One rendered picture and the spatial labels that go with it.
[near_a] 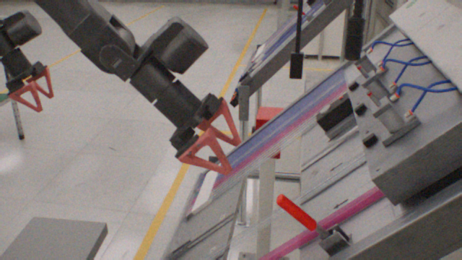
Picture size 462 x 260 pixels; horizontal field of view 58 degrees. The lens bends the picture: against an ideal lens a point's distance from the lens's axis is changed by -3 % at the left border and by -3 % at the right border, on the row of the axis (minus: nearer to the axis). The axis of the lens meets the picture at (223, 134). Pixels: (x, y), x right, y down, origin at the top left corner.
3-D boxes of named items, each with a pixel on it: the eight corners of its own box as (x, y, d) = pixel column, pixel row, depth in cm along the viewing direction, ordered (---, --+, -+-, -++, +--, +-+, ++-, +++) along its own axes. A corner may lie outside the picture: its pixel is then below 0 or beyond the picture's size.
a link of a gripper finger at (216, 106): (254, 126, 75) (216, 89, 73) (249, 145, 68) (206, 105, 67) (227, 149, 78) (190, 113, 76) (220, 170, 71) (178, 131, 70)
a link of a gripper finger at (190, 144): (249, 145, 69) (206, 104, 67) (242, 167, 62) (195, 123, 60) (220, 169, 71) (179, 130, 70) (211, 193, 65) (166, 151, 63)
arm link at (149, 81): (129, 74, 69) (119, 81, 64) (157, 43, 68) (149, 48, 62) (160, 103, 71) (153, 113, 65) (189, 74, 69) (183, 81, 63)
